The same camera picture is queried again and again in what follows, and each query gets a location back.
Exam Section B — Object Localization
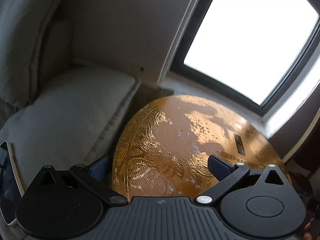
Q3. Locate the black framed window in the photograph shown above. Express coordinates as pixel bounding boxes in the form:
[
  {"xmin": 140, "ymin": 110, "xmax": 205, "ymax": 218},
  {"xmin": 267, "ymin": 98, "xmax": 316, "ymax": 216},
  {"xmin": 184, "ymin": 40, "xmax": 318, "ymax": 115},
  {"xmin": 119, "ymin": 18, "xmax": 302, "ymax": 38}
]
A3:
[{"xmin": 171, "ymin": 0, "xmax": 319, "ymax": 116}]

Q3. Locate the beige sofa back cushion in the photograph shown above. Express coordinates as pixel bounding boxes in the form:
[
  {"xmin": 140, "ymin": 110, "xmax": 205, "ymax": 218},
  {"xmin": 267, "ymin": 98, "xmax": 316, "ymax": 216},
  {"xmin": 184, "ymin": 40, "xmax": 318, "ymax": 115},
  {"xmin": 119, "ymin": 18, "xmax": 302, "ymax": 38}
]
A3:
[{"xmin": 1, "ymin": 0, "xmax": 73, "ymax": 108}]

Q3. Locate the gold round box lid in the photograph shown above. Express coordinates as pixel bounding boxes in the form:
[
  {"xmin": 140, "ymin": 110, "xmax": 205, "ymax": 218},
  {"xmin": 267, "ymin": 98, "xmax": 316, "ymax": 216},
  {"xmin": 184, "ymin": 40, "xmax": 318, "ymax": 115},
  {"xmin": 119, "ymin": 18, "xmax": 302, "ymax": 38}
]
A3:
[{"xmin": 111, "ymin": 95, "xmax": 284, "ymax": 199}]

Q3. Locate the beige sofa seat cushion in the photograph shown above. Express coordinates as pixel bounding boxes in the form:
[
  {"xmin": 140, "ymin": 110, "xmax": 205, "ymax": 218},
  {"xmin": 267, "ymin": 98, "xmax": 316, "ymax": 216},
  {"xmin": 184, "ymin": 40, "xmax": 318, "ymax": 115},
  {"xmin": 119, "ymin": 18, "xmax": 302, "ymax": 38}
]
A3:
[{"xmin": 1, "ymin": 67, "xmax": 140, "ymax": 189}]

